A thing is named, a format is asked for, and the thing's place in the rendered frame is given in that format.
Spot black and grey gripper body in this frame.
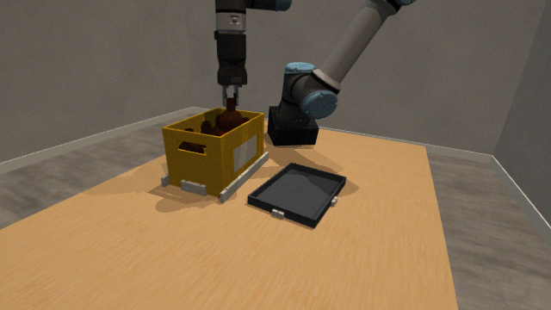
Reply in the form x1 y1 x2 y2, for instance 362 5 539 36
214 13 247 85

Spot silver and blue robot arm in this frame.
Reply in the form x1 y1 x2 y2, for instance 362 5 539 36
215 0 416 127

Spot yellow crate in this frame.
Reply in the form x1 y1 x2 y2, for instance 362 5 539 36
162 108 264 197

